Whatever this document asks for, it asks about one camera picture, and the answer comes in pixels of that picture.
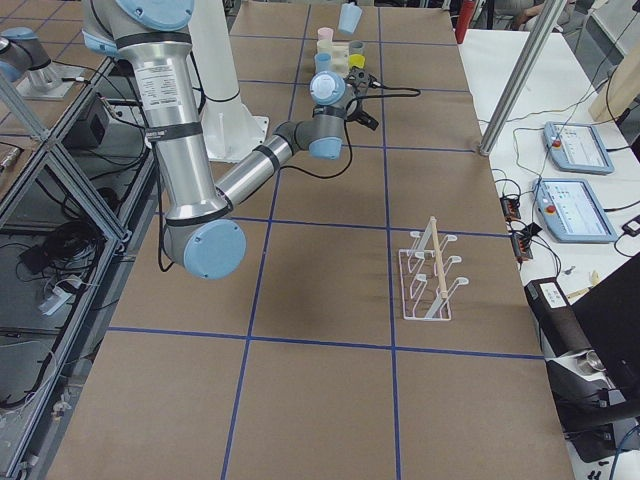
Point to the teach pendant near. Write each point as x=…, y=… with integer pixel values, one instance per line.
x=571, y=212

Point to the white wire cup rack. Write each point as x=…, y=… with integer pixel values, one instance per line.
x=425, y=286

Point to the pink plastic cup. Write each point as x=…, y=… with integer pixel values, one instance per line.
x=325, y=33

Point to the pale green plastic cup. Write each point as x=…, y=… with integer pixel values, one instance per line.
x=324, y=46

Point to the cream serving tray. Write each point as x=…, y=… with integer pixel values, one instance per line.
x=340, y=55

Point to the yellow plastic cup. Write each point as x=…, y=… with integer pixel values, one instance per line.
x=356, y=61

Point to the grey plastic cup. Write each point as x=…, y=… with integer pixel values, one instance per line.
x=356, y=47

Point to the light blue cup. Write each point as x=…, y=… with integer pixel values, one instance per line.
x=349, y=18
x=322, y=61

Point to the teach pendant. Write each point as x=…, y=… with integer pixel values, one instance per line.
x=578, y=148
x=571, y=212

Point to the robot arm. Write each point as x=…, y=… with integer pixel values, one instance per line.
x=198, y=234

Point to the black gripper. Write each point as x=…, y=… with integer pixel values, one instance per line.
x=356, y=109

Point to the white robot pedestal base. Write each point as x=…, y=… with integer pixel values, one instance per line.
x=231, y=132

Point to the red fire extinguisher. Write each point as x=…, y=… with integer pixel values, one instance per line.
x=465, y=16

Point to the aluminium frame post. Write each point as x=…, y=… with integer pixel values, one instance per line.
x=546, y=15

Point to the teach pendant far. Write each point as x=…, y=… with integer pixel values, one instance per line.
x=578, y=148

